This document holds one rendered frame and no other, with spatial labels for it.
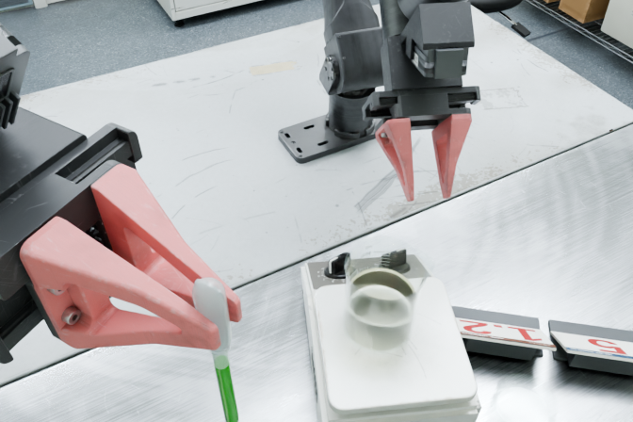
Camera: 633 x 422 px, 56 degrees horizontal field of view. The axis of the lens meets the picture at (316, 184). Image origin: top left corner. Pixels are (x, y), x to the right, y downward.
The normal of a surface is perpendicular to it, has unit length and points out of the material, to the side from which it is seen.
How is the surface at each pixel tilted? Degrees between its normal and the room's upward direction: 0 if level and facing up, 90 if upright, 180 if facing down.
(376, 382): 0
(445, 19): 40
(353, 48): 44
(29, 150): 1
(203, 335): 90
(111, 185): 21
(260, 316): 0
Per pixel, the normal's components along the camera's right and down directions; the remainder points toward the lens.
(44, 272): -0.15, 0.68
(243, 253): 0.01, -0.73
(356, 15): 0.22, -0.07
